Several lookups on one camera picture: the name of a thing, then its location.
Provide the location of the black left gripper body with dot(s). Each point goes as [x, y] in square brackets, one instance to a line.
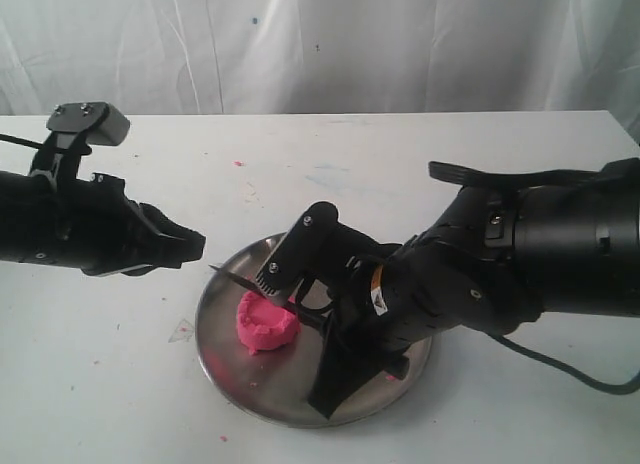
[93, 227]

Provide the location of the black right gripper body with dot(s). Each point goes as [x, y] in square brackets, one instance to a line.
[387, 297]

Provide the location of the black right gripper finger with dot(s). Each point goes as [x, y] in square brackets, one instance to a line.
[346, 364]

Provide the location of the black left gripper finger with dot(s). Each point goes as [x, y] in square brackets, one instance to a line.
[158, 239]
[134, 267]

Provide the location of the black knife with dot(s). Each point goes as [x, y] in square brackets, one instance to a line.
[316, 318]

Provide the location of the pink dough lump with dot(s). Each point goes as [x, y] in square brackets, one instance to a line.
[263, 326]

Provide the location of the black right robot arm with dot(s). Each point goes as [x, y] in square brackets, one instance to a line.
[509, 248]

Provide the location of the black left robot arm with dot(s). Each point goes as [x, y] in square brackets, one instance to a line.
[19, 195]

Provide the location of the round steel plate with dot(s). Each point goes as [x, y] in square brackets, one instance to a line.
[274, 385]

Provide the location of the white backdrop curtain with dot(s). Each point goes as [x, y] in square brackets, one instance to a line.
[321, 56]

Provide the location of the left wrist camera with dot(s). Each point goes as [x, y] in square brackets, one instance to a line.
[100, 122]

